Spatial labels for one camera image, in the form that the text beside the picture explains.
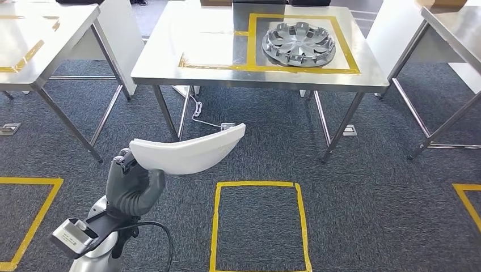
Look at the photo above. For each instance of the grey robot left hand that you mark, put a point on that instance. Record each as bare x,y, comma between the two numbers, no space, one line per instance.
131,191

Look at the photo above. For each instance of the large yellow tape rectangle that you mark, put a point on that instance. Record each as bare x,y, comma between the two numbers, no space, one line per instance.
251,41

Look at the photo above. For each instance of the yellow floor tape square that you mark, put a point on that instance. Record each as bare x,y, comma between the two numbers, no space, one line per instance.
30,181
255,184
468,186

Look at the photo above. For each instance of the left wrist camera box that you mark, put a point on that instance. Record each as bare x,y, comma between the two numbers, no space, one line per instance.
69,234

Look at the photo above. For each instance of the small yellow tape rectangle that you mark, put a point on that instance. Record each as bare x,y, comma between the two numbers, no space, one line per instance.
214,68

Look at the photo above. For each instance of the white curved plastic part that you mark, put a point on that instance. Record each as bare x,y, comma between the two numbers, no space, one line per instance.
188,156

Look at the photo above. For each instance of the metal floor outlet box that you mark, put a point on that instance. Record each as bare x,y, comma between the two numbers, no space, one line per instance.
349,130
226,127
9,128

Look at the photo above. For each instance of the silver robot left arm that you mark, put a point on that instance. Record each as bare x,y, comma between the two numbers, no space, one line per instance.
96,259

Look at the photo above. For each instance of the steel table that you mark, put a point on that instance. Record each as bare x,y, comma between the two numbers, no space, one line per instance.
56,30
458,34

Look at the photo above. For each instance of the grey wheel cover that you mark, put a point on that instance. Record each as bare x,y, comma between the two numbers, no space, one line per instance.
298,45

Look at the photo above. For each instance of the yellow tape strip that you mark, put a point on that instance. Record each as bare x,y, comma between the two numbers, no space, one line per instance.
30,54

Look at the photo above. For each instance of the steel workbench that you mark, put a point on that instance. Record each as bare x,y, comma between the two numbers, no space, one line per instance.
195,45

